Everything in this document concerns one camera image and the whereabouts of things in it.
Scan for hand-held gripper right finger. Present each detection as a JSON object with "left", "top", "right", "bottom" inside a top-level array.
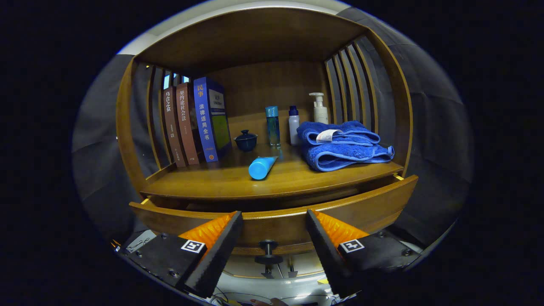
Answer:
[{"left": 306, "top": 209, "right": 421, "bottom": 299}]

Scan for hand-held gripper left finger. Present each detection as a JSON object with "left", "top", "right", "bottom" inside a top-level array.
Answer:
[{"left": 114, "top": 211, "right": 244, "bottom": 299}]

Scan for black drawer knob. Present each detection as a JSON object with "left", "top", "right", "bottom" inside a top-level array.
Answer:
[{"left": 254, "top": 239, "right": 283, "bottom": 266}]

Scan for wooden drawer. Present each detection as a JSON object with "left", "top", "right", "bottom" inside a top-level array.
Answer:
[{"left": 130, "top": 174, "right": 419, "bottom": 256}]

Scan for blue cosmetic tube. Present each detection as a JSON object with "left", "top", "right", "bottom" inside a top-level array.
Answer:
[{"left": 248, "top": 156, "right": 279, "bottom": 181}]

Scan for wooden countertop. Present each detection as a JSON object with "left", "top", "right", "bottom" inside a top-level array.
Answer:
[{"left": 140, "top": 142, "right": 404, "bottom": 200}]

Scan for wooden cabinet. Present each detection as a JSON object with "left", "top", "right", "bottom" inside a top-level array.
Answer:
[{"left": 116, "top": 6, "right": 414, "bottom": 281}]

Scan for blue folded towel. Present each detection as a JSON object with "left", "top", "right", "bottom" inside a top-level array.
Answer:
[{"left": 296, "top": 120, "right": 395, "bottom": 172}]

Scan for blue lidded teacup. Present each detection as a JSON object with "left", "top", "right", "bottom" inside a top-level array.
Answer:
[{"left": 234, "top": 130, "right": 258, "bottom": 152}]

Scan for white bottle blue cap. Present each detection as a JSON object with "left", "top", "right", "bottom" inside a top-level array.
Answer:
[{"left": 288, "top": 105, "right": 300, "bottom": 146}]

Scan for thick blue book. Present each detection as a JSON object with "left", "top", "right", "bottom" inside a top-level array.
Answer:
[{"left": 193, "top": 76, "right": 232, "bottom": 163}]

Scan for reddish brown book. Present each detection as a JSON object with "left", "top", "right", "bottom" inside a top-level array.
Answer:
[{"left": 176, "top": 82, "right": 204, "bottom": 165}]

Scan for dark brown book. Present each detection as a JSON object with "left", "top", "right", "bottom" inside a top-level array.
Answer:
[{"left": 163, "top": 86, "right": 187, "bottom": 168}]

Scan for teal glass bottle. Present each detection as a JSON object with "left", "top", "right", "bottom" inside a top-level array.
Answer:
[{"left": 265, "top": 106, "right": 281, "bottom": 149}]

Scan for white pump bottle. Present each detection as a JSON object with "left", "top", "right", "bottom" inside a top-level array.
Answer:
[{"left": 309, "top": 92, "right": 329, "bottom": 125}]

